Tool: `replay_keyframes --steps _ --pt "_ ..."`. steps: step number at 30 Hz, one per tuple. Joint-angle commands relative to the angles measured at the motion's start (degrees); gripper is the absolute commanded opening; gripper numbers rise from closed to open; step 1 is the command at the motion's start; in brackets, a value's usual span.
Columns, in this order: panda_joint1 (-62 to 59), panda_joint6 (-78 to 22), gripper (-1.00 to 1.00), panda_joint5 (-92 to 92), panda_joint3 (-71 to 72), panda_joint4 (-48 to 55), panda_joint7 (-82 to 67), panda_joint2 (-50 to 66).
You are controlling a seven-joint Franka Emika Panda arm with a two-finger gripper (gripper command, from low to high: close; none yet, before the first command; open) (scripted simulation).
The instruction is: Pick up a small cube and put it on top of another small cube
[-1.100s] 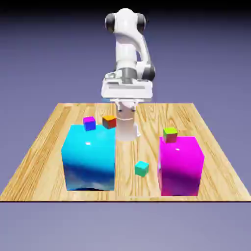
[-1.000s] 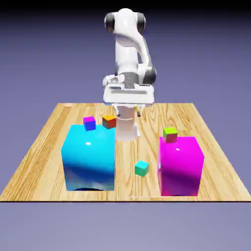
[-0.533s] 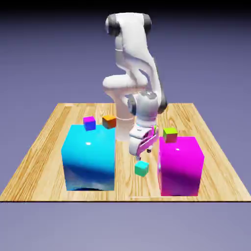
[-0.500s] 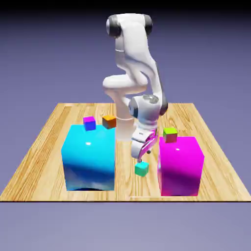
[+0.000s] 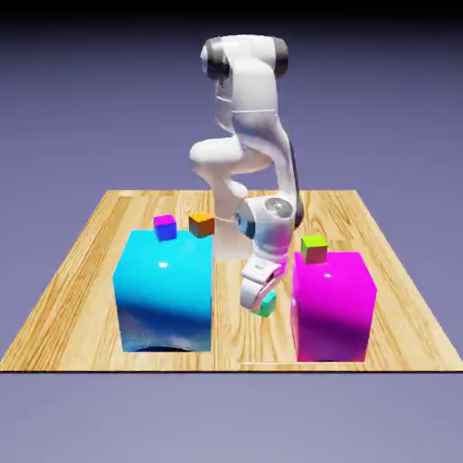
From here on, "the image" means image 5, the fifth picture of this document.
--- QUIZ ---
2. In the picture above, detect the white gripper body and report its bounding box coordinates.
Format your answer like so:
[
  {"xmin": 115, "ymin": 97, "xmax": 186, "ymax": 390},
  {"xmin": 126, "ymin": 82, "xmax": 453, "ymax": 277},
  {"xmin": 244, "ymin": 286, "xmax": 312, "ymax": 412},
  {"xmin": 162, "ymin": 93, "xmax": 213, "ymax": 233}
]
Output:
[{"xmin": 240, "ymin": 255, "xmax": 287, "ymax": 312}]

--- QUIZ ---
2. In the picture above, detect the small teal cube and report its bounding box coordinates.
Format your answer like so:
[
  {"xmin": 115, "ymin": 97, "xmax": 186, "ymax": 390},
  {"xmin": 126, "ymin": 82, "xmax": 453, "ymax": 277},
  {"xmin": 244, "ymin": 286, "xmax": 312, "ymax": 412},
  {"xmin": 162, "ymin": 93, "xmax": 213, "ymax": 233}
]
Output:
[{"xmin": 251, "ymin": 289, "xmax": 279, "ymax": 318}]

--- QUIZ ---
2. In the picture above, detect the small green cube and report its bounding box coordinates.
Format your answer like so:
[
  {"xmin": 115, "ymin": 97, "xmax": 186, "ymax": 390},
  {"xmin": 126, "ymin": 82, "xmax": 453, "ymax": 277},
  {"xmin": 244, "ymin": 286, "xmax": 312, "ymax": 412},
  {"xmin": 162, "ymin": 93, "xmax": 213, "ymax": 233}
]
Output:
[{"xmin": 300, "ymin": 234, "xmax": 329, "ymax": 265}]

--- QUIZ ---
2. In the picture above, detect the small orange cube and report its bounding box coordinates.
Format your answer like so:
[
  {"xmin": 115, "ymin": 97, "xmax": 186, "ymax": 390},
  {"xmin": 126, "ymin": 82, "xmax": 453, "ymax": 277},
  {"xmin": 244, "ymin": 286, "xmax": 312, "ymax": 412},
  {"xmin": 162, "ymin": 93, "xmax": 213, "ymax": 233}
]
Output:
[{"xmin": 187, "ymin": 212, "xmax": 216, "ymax": 239}]

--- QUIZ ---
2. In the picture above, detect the small purple cube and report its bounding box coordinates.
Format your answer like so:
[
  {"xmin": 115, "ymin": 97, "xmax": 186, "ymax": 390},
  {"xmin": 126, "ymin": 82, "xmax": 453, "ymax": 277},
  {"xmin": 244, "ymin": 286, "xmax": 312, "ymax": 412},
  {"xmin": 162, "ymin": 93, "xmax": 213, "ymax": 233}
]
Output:
[{"xmin": 152, "ymin": 213, "xmax": 178, "ymax": 242}]

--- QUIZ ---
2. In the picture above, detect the large magenta box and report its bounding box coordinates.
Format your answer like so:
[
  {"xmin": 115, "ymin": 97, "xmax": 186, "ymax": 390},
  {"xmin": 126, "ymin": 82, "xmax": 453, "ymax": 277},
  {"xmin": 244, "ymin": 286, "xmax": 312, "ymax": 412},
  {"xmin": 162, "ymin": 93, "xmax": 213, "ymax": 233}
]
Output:
[{"xmin": 289, "ymin": 250, "xmax": 378, "ymax": 364}]

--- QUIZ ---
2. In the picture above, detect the large cyan box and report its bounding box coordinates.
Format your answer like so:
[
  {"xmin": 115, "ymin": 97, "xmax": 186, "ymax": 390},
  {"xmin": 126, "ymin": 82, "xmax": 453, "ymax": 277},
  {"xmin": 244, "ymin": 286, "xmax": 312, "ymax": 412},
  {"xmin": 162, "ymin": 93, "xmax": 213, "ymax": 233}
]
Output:
[{"xmin": 112, "ymin": 228, "xmax": 213, "ymax": 353}]

